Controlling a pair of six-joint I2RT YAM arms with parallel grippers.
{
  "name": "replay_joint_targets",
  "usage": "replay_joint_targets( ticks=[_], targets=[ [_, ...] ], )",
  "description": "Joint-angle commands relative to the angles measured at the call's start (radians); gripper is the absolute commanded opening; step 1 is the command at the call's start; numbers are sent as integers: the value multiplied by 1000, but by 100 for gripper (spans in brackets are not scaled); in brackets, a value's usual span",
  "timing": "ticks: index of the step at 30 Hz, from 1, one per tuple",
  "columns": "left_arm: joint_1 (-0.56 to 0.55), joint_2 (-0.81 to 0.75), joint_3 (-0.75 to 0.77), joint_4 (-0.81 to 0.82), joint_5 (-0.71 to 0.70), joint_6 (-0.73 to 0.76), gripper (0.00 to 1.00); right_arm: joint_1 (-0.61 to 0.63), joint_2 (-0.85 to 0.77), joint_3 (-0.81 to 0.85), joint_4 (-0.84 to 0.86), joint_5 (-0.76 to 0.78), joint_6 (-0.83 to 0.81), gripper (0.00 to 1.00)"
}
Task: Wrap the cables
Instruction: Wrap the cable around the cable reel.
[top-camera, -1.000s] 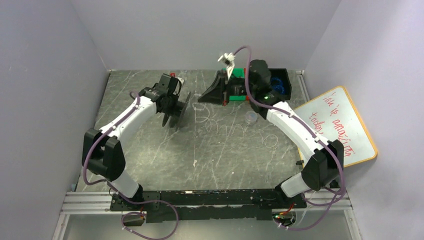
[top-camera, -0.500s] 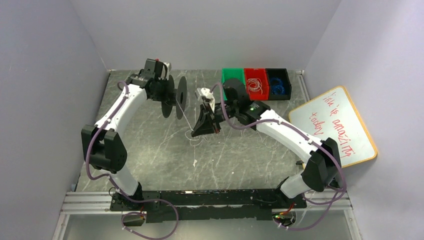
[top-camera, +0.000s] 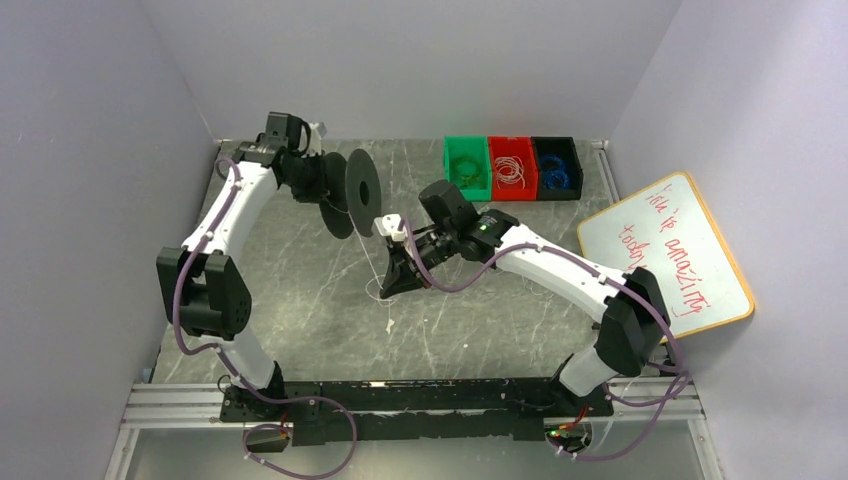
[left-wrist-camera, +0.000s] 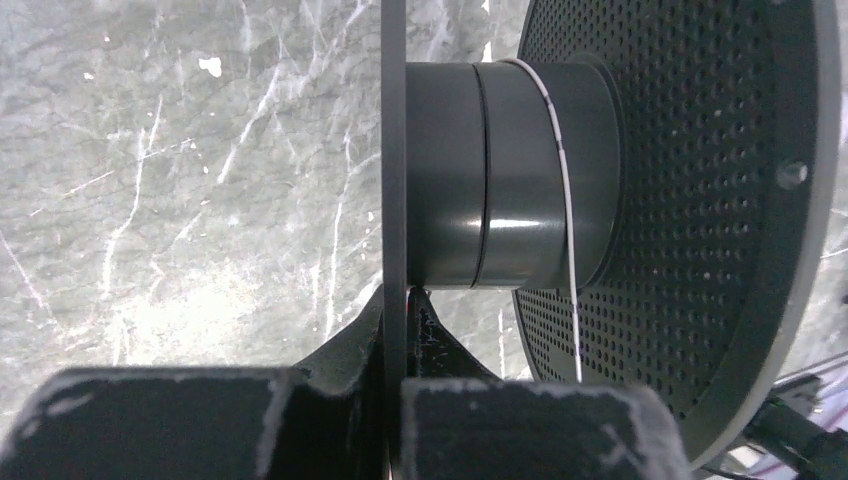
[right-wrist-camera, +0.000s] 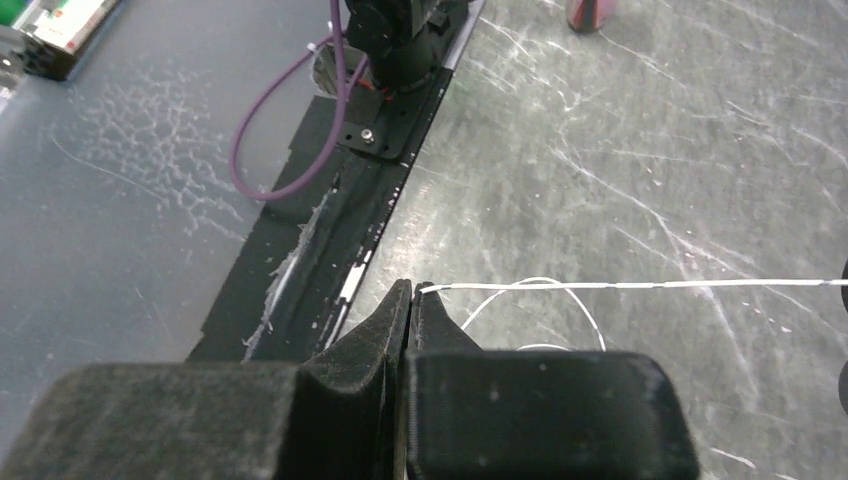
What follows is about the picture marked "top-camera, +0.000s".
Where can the black cable spool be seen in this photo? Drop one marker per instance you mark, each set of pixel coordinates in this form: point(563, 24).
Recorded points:
point(354, 197)

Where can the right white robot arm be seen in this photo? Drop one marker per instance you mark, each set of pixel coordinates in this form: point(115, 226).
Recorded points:
point(628, 306)

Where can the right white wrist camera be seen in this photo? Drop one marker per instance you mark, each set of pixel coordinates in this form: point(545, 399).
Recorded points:
point(392, 227)

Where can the aluminium extrusion frame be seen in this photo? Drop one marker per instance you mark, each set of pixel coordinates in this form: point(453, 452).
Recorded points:
point(197, 406)

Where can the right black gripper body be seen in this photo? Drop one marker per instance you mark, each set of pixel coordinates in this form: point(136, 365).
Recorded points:
point(408, 258)

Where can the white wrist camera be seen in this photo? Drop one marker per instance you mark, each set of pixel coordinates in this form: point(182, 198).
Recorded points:
point(316, 133)
point(392, 227)

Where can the whiteboard with wooden frame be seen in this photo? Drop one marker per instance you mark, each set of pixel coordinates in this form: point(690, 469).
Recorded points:
point(667, 229)

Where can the black plastic bin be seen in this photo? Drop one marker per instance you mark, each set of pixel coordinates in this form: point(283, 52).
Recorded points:
point(560, 174)

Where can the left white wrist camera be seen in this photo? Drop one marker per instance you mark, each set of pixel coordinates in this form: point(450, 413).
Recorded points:
point(316, 133)

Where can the green plastic bin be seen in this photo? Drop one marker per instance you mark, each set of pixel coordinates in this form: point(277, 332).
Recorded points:
point(466, 161)

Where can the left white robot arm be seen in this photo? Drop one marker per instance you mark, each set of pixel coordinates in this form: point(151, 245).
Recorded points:
point(207, 300)

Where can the red plastic bin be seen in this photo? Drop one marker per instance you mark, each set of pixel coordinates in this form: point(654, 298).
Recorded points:
point(515, 174)

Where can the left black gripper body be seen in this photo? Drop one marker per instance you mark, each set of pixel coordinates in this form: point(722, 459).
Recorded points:
point(324, 187)

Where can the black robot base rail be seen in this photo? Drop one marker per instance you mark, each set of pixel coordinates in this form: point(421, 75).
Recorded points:
point(336, 411)

